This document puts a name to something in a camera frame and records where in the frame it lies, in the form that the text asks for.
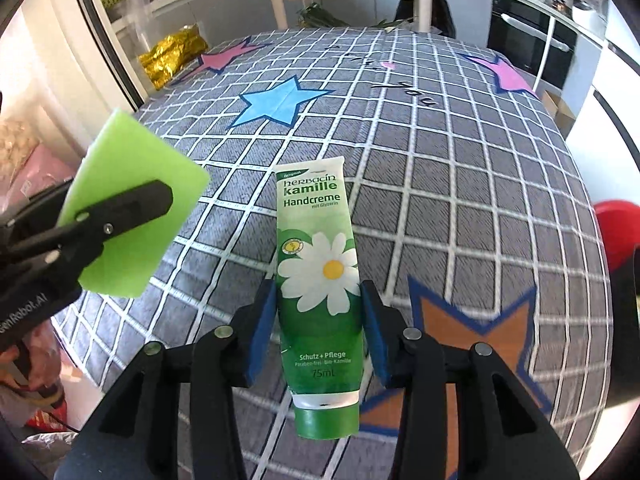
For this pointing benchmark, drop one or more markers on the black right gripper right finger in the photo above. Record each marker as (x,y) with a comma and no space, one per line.
(501,432)

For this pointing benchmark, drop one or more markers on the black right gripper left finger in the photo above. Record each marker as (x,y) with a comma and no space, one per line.
(132,434)

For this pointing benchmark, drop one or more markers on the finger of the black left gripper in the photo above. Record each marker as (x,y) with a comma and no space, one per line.
(30,229)

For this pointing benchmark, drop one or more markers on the green sponge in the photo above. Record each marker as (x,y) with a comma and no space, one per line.
(124,155)

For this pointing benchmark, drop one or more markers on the green hand cream tube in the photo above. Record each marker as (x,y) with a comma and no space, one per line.
(319,303)

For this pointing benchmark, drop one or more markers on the grey checkered tablecloth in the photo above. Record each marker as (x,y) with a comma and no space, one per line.
(469,212)

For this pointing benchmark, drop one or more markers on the gold foil bag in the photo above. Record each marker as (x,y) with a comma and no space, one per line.
(165,60)

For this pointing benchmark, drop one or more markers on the red round stool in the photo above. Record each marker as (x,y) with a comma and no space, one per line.
(619,224)

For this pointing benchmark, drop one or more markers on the white refrigerator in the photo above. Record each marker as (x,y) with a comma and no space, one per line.
(604,141)

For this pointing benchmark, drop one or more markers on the cardboard box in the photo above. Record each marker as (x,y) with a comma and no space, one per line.
(561,114)

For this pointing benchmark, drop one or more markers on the black built-in oven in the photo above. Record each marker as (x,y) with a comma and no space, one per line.
(514,31)

